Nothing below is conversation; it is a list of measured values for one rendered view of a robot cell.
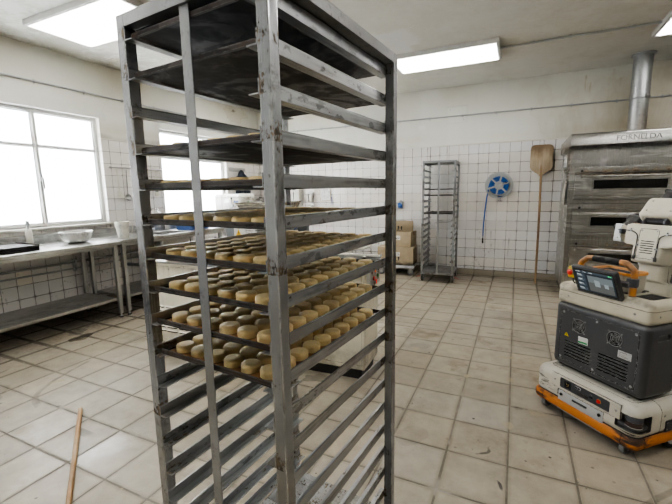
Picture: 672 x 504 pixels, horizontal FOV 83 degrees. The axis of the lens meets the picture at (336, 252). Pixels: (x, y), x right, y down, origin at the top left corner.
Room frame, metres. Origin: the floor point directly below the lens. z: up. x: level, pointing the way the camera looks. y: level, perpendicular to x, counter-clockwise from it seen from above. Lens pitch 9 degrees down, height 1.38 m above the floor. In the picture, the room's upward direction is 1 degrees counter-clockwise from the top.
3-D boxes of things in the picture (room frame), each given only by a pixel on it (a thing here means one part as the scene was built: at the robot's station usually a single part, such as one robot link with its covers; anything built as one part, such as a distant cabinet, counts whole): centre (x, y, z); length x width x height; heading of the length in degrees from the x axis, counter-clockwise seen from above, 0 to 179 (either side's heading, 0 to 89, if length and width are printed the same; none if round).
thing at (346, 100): (1.15, 0.17, 1.68); 0.60 x 0.40 x 0.02; 149
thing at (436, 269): (5.96, -1.64, 0.93); 0.64 x 0.51 x 1.78; 158
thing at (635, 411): (2.14, -1.70, 0.16); 0.67 x 0.64 x 0.25; 109
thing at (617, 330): (2.11, -1.62, 0.59); 0.55 x 0.34 x 0.83; 19
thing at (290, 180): (1.06, -0.01, 1.41); 0.64 x 0.03 x 0.03; 149
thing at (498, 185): (5.94, -2.52, 1.10); 0.41 x 0.17 x 1.10; 65
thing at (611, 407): (2.01, -1.40, 0.23); 0.41 x 0.02 x 0.08; 19
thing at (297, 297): (1.06, -0.01, 1.14); 0.64 x 0.03 x 0.03; 149
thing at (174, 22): (1.15, 0.17, 1.77); 0.60 x 0.40 x 0.02; 149
